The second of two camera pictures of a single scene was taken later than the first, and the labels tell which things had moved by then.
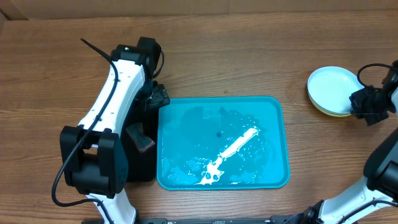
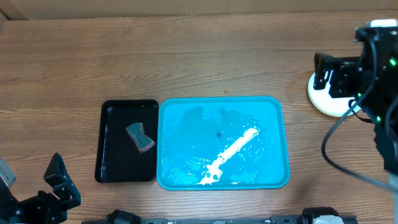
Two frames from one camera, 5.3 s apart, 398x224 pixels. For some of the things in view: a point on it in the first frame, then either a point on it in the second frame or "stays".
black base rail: (285, 219) stays
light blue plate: (329, 89) stays
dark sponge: (136, 132) stays
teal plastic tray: (222, 142) stays
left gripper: (161, 96) → (59, 177)
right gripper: (360, 102) → (338, 66)
